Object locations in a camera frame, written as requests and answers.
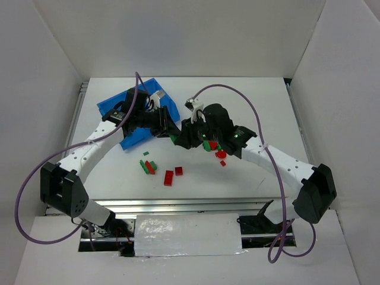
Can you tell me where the red rounded lego brick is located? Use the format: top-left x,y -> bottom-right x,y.
145,160 -> 156,175

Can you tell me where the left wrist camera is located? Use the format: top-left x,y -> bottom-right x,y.
148,90 -> 166,110

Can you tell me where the green numbered lego brick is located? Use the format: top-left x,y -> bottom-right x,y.
150,161 -> 157,170

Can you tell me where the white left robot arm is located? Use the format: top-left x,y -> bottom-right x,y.
40,88 -> 175,235

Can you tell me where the red square lego brick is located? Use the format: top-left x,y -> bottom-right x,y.
175,166 -> 183,176

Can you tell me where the silver foil tape sheet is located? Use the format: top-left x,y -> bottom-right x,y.
134,213 -> 244,257

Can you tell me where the long green lego plate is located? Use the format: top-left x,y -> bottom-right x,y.
140,160 -> 150,174

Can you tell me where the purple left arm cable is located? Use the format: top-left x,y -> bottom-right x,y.
14,71 -> 148,245

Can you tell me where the red round lego piece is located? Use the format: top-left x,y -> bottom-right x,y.
215,150 -> 227,159

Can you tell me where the large red green lego assembly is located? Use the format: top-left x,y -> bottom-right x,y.
202,141 -> 222,152

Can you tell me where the red two by four lego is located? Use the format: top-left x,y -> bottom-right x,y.
163,170 -> 174,186

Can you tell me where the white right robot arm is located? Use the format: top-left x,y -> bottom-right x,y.
175,99 -> 337,224

